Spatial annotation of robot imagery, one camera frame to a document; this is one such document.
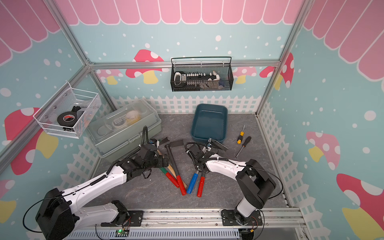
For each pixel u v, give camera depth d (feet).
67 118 2.33
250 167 1.57
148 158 2.09
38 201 1.30
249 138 3.43
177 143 3.47
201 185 2.73
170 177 2.80
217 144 3.01
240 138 3.45
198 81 2.87
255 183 1.46
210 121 3.73
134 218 2.44
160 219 2.49
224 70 3.13
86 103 2.43
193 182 2.66
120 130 2.79
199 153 2.29
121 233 2.39
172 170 2.92
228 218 2.42
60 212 1.29
